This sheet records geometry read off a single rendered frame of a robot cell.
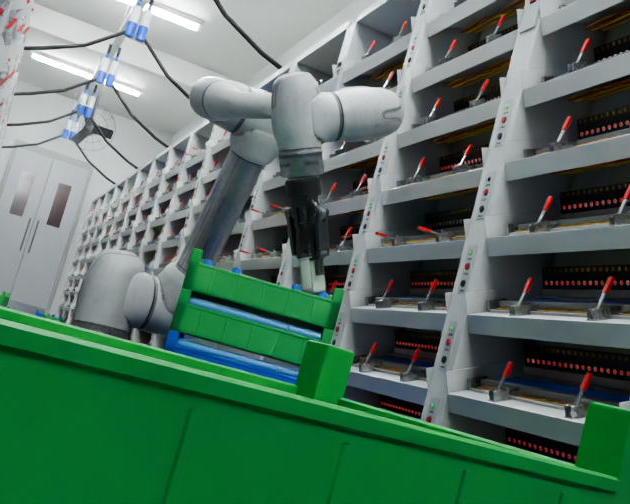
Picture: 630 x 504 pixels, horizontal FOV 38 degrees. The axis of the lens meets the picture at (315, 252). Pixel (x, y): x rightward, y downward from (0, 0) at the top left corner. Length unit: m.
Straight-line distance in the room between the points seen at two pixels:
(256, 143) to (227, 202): 0.19
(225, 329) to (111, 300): 0.83
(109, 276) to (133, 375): 2.30
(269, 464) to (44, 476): 0.06
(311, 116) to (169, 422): 1.62
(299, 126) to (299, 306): 0.36
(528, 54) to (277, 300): 0.98
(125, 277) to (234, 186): 0.39
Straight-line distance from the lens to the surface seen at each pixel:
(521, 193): 2.26
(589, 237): 1.88
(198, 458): 0.23
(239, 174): 2.44
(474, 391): 2.15
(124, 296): 2.52
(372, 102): 1.89
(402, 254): 2.59
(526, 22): 2.42
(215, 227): 2.49
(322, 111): 1.83
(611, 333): 1.75
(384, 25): 3.68
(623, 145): 1.90
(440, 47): 3.03
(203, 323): 1.72
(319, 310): 1.73
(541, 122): 2.32
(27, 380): 0.20
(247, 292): 1.72
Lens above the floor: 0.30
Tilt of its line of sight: 8 degrees up
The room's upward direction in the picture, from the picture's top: 15 degrees clockwise
